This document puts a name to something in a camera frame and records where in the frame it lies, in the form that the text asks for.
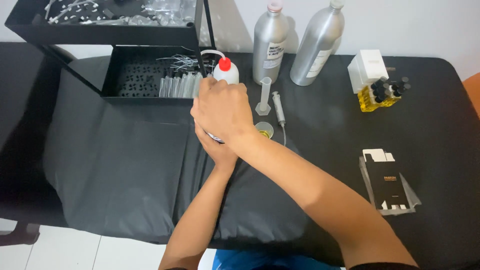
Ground person's right hand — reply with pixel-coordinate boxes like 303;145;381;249
190;76;260;148

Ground person's left hand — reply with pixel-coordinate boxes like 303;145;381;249
194;124;239;172

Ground small bottle with white label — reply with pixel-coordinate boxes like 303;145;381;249
194;119;226;145

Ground white squeeze bottle red cap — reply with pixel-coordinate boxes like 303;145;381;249
200;49;240;85

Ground row of clear glass vials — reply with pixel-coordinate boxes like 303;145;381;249
158;72;203;99

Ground bundle of thin spray tubes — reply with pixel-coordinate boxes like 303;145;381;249
156;54;216;74

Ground clear plastic measuring cylinder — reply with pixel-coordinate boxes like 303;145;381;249
255;77;272;116

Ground small cup of yellow liquid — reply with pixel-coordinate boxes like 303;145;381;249
255;121;274;139

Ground aluminium bottle with handwritten label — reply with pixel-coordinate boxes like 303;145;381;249
252;0;289;85

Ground clear syringe with tube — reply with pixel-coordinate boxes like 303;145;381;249
272;91;287;147

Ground aluminium bottle with printed label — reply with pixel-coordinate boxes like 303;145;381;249
290;0;346;87

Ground black two-tier metal rack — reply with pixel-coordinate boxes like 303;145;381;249
4;0;217;106

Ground black table cloth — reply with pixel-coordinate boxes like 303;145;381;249
42;52;480;270

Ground heap of white sprayer parts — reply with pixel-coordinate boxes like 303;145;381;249
43;0;197;27

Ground person's blue trousers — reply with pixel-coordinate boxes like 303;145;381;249
212;249;342;270

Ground white cardboard box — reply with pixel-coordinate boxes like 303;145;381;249
347;49;389;94

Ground group of yellow perfume bottles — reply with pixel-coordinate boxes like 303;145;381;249
357;76;412;113

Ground black chair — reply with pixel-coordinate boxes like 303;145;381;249
0;42;77;246

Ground flat black perfume carton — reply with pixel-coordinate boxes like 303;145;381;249
362;149;411;211

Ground clear plastic sleeve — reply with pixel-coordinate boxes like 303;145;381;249
359;156;422;216

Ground orange chair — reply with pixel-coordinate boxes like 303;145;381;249
462;73;480;119

